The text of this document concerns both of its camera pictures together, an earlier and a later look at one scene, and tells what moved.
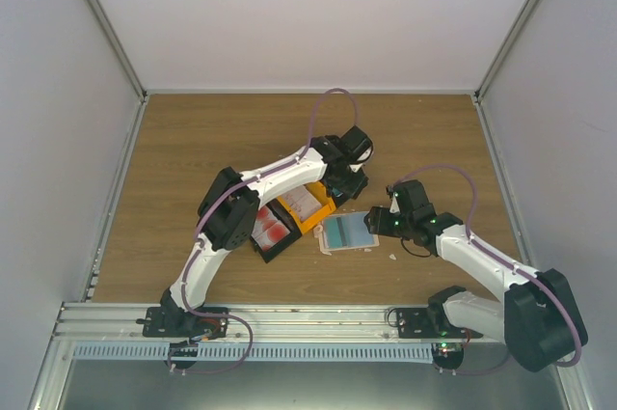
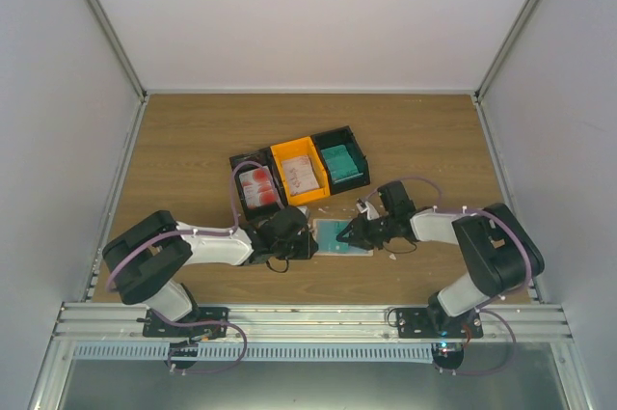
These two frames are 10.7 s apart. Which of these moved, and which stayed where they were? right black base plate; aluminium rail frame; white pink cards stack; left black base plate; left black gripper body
Moved: left black gripper body; white pink cards stack
Stayed: right black base plate; left black base plate; aluminium rail frame
